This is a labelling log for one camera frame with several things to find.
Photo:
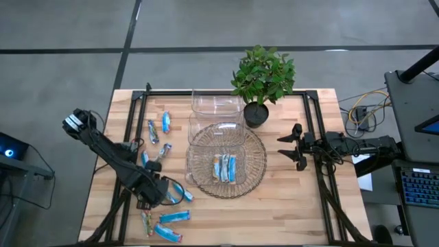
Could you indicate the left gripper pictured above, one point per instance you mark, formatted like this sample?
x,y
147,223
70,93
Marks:
x,y
151,190

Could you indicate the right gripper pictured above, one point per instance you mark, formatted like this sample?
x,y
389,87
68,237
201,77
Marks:
x,y
308,144

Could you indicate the blue red granola bar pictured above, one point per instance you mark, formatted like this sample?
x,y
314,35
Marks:
x,y
184,192
166,122
168,233
175,217
144,158

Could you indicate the white silver packet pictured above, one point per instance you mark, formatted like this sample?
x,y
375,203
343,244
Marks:
x,y
225,168

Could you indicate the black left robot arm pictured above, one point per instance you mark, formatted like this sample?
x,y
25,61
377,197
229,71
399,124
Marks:
x,y
109,151

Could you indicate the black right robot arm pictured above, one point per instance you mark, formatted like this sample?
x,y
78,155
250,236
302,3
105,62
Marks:
x,y
370,145

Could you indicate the round woven placemat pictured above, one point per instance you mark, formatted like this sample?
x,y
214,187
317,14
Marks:
x,y
254,171

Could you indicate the black power adapter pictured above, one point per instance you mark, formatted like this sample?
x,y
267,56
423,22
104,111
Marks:
x,y
361,115

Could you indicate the green plant in black pot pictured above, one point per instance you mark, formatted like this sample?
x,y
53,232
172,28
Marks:
x,y
264,75

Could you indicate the dark grey equipment cart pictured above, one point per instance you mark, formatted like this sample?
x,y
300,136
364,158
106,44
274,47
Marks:
x,y
408,116

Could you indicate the black caster wheel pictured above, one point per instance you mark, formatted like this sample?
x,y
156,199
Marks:
x,y
382,235

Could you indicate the blue backlit keyboard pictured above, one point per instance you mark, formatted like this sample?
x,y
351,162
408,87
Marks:
x,y
420,188

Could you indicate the black side stand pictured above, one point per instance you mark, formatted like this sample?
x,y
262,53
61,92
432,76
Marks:
x,y
20,171

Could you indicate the screen with blue display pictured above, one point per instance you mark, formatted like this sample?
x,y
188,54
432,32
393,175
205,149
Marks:
x,y
430,127

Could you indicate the black pole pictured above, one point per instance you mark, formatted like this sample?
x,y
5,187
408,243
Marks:
x,y
420,65

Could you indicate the black computer with blue light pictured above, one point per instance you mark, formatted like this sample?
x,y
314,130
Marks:
x,y
10,147

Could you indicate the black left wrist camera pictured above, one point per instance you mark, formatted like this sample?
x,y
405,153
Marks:
x,y
153,166

